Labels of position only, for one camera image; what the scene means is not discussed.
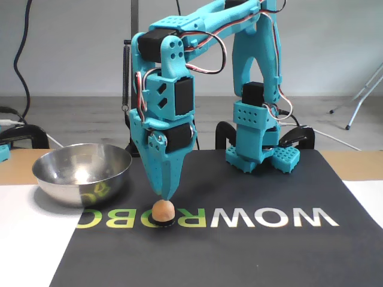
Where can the teal gripper black motor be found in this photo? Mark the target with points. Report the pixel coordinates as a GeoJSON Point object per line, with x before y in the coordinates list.
{"type": "Point", "coordinates": [177, 140]}

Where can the orange ball with black base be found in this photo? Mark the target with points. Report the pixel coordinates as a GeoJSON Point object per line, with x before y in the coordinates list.
{"type": "Point", "coordinates": [163, 212]}

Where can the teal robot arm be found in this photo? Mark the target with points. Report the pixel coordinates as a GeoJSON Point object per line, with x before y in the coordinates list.
{"type": "Point", "coordinates": [254, 59]}

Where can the metal bowl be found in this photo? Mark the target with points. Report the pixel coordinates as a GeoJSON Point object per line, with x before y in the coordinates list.
{"type": "Point", "coordinates": [60, 185]}

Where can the black table clamp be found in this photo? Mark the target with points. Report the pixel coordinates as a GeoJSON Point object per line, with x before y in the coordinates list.
{"type": "Point", "coordinates": [302, 133]}
{"type": "Point", "coordinates": [221, 131]}
{"type": "Point", "coordinates": [30, 131]}

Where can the black mat with WOWROBO print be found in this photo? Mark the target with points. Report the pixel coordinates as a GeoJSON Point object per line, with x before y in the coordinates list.
{"type": "Point", "coordinates": [209, 254]}

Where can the white sheet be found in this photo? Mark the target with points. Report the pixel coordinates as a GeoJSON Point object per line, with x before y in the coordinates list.
{"type": "Point", "coordinates": [368, 203]}
{"type": "Point", "coordinates": [30, 239]}

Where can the small teal printed part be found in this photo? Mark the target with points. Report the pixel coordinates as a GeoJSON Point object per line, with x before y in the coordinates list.
{"type": "Point", "coordinates": [4, 152]}

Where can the white stand legs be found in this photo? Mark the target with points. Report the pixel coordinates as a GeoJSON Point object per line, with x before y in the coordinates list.
{"type": "Point", "coordinates": [356, 112]}

